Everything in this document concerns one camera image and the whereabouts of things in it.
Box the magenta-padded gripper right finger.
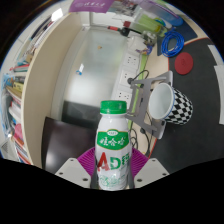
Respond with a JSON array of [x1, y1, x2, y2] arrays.
[[128, 147, 170, 190]]

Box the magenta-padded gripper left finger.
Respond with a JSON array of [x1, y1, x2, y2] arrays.
[[54, 146, 98, 190]]

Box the white green-capped drink bottle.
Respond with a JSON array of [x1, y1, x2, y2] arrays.
[[94, 99, 132, 192]]

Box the black computer monitor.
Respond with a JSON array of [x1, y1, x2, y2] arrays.
[[41, 116, 98, 171]]

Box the grey metal laptop stand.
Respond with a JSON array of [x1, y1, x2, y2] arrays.
[[125, 70, 174, 140]]

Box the black white checkered cup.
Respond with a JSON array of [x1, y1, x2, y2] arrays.
[[147, 82, 194, 126]]

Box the beige shelf with books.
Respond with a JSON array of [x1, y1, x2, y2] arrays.
[[0, 9, 84, 168]]

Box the flat round red coaster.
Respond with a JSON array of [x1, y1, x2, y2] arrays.
[[174, 51, 195, 76]]

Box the green drinking glass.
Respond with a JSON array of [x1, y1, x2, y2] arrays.
[[136, 14, 168, 36]]

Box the black cable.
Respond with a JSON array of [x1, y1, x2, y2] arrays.
[[127, 69, 152, 158]]

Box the coiled blue cable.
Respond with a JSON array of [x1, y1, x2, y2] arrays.
[[161, 29, 185, 58]]

